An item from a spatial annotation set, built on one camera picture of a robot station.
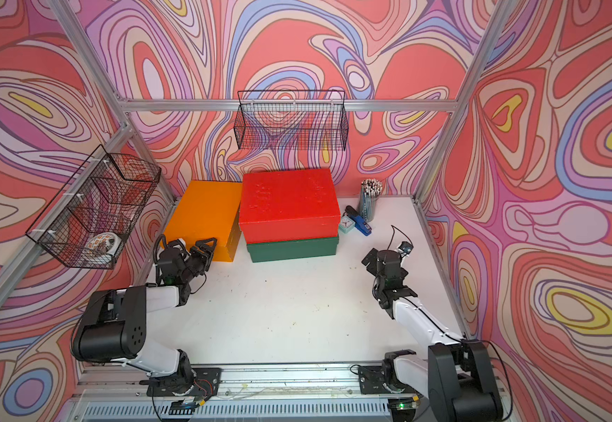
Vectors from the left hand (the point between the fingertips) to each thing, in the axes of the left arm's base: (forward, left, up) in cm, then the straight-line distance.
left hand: (218, 244), depth 91 cm
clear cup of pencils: (+20, -55, +7) cm, 59 cm away
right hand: (-6, -57, -2) cm, 57 cm away
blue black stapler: (+18, -53, -7) cm, 56 cm away
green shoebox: (0, -26, -3) cm, 26 cm away
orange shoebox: (+25, +14, -9) cm, 30 cm away
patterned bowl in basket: (-13, +24, +17) cm, 32 cm away
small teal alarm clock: (+16, -48, -8) cm, 51 cm away
